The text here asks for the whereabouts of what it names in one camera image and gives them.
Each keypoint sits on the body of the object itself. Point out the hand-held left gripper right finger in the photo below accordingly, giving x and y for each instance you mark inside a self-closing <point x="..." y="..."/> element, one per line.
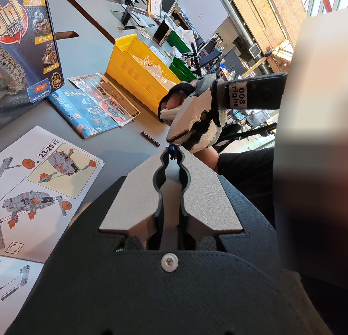
<point x="209" y="201"/>

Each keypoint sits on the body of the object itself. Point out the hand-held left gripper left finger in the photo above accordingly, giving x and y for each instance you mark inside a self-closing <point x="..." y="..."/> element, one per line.
<point x="130" y="199"/>

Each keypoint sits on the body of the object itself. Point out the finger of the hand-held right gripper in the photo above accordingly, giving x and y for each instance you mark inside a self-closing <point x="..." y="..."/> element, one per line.
<point x="190" y="117"/>
<point x="209" y="136"/>

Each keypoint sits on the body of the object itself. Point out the blue connector pin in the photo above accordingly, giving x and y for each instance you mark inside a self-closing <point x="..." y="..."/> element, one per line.
<point x="172" y="149"/>

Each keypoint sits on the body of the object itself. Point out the grey holed building beam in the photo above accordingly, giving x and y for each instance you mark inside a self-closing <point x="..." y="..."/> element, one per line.
<point x="150" y="138"/>

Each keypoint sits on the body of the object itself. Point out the person's right hand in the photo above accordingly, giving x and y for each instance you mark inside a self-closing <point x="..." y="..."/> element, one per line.
<point x="178" y="100"/>

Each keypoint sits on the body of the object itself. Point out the black office chair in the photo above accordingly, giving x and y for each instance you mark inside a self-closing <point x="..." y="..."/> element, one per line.
<point x="210" y="59"/>
<point x="252" y="132"/>

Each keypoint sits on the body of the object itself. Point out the green plastic bin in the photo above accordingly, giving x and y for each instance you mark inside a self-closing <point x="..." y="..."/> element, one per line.
<point x="176" y="40"/>
<point x="179" y="68"/>

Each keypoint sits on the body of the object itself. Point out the clear plastic part bags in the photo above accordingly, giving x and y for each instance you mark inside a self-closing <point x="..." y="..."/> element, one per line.
<point x="155" y="68"/>

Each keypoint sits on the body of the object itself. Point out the sticker sheet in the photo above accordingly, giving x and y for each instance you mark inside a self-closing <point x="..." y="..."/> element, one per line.
<point x="114" y="104"/>

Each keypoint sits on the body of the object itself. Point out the yellow plastic bin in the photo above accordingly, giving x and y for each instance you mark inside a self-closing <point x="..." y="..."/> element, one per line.
<point x="127" y="68"/>

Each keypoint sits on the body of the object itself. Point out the black wooden box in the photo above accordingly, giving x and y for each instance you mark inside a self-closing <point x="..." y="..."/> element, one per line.
<point x="163" y="32"/>

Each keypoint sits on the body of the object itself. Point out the open instruction booklet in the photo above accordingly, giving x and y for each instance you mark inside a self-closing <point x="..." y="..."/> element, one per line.
<point x="40" y="231"/>

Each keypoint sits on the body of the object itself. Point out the white whiteboard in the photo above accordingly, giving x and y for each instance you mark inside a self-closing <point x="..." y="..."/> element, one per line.
<point x="204" y="11"/>

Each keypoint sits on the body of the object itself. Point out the small blue booklet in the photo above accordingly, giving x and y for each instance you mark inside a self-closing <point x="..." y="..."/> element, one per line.
<point x="73" y="109"/>

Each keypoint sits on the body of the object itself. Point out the metal stand base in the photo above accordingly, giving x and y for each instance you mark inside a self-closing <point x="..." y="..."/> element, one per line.
<point x="126" y="15"/>

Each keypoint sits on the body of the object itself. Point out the standing sign board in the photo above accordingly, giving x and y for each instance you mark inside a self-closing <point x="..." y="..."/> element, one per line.
<point x="155" y="0"/>

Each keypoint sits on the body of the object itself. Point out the robot kit box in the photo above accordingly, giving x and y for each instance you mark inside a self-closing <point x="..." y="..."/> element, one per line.
<point x="21" y="68"/>

